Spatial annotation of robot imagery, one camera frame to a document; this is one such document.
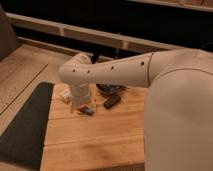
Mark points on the clear plastic bottle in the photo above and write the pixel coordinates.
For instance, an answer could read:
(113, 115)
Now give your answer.
(65, 96)

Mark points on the grey sofa corner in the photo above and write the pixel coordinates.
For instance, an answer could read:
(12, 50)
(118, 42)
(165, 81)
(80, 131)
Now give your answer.
(8, 39)

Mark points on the blue cloth piece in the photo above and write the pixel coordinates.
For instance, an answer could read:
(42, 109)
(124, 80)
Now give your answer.
(88, 111)

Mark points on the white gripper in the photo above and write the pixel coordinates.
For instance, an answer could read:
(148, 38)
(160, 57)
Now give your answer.
(80, 94)

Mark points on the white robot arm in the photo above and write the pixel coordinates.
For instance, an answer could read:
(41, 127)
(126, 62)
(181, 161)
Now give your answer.
(178, 111)

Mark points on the wooden shelf rail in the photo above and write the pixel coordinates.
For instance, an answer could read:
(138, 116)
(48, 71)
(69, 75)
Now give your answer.
(89, 35)

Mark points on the dark ceramic bowl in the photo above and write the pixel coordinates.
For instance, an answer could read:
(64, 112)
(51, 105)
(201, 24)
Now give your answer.
(109, 89)

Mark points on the orange red marker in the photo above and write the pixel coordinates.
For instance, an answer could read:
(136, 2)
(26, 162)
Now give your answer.
(81, 107)

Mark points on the dark grey floor mat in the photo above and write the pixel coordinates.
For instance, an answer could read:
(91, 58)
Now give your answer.
(23, 140)

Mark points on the black remote control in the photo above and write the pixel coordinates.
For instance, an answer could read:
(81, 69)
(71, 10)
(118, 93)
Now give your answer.
(111, 101)

